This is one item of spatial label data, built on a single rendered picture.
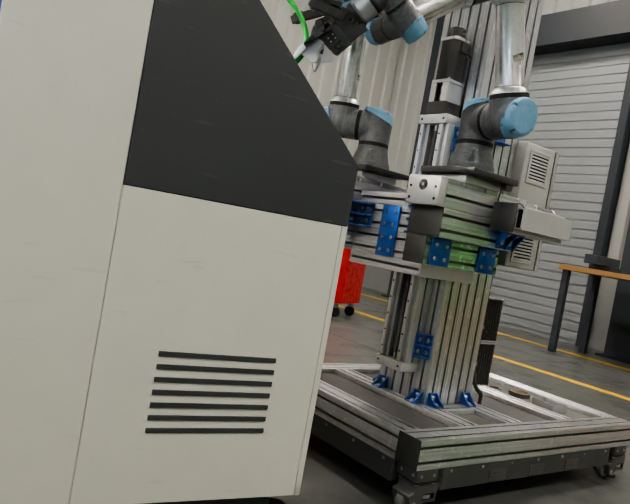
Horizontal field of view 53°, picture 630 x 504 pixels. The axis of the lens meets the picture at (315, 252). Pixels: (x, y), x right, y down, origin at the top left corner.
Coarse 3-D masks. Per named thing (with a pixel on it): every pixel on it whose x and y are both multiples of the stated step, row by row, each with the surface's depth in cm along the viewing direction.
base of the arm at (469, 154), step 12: (456, 144) 203; (468, 144) 198; (480, 144) 197; (492, 144) 199; (456, 156) 199; (468, 156) 196; (480, 156) 196; (492, 156) 200; (480, 168) 195; (492, 168) 198
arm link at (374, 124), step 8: (360, 112) 239; (368, 112) 238; (376, 112) 236; (384, 112) 236; (360, 120) 237; (368, 120) 237; (376, 120) 236; (384, 120) 236; (392, 120) 240; (360, 128) 238; (368, 128) 237; (376, 128) 236; (384, 128) 237; (360, 136) 240; (368, 136) 237; (376, 136) 236; (384, 136) 237
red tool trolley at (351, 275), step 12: (348, 252) 594; (348, 264) 595; (360, 264) 620; (348, 276) 600; (360, 276) 625; (348, 288) 605; (360, 288) 630; (336, 300) 597; (348, 300) 609; (336, 312) 600; (348, 312) 631
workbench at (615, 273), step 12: (564, 264) 630; (600, 264) 612; (612, 264) 625; (564, 276) 631; (600, 276) 666; (612, 276) 589; (624, 276) 580; (564, 288) 630; (564, 300) 632; (588, 300) 669; (588, 312) 667; (552, 324) 635; (588, 324) 666; (552, 336) 634; (588, 336) 668; (552, 348) 632
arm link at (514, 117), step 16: (496, 0) 184; (512, 0) 181; (496, 16) 185; (512, 16) 182; (496, 32) 186; (512, 32) 183; (496, 48) 186; (512, 48) 183; (496, 64) 187; (512, 64) 184; (496, 80) 188; (512, 80) 184; (496, 96) 186; (512, 96) 184; (528, 96) 186; (496, 112) 186; (512, 112) 182; (528, 112) 184; (496, 128) 188; (512, 128) 183; (528, 128) 186
